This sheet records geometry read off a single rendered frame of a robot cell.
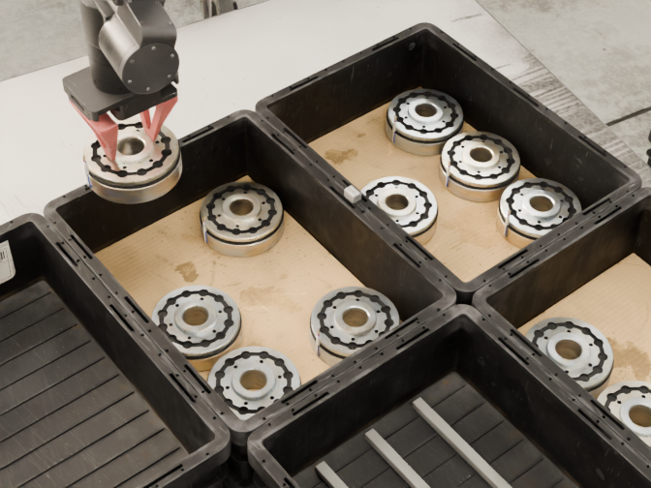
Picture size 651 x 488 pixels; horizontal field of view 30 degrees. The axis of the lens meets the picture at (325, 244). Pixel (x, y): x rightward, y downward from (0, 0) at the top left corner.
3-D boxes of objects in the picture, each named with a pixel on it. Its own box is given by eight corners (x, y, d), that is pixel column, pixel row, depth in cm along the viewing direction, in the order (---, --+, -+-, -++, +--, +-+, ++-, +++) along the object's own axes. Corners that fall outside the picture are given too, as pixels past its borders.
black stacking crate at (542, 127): (252, 173, 161) (250, 108, 153) (419, 87, 174) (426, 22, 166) (453, 362, 141) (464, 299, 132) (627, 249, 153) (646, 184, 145)
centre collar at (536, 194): (512, 201, 152) (513, 198, 151) (542, 187, 154) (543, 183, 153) (538, 226, 149) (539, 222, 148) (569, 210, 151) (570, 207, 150)
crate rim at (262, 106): (249, 118, 154) (248, 105, 153) (425, 32, 167) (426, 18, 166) (462, 311, 133) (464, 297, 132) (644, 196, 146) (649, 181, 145)
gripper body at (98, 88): (181, 86, 124) (176, 29, 119) (95, 127, 120) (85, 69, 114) (147, 54, 128) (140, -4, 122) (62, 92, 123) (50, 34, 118)
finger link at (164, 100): (185, 147, 130) (178, 79, 123) (127, 175, 127) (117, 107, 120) (151, 113, 134) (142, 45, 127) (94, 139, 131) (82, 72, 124)
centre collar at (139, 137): (99, 146, 130) (98, 142, 130) (139, 128, 132) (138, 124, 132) (123, 171, 128) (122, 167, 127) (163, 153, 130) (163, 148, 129)
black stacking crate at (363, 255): (53, 276, 148) (39, 210, 140) (250, 174, 161) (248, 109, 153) (242, 501, 128) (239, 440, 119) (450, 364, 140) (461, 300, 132)
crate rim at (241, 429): (39, 221, 141) (36, 206, 140) (248, 119, 154) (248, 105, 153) (239, 452, 120) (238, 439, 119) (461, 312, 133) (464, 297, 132)
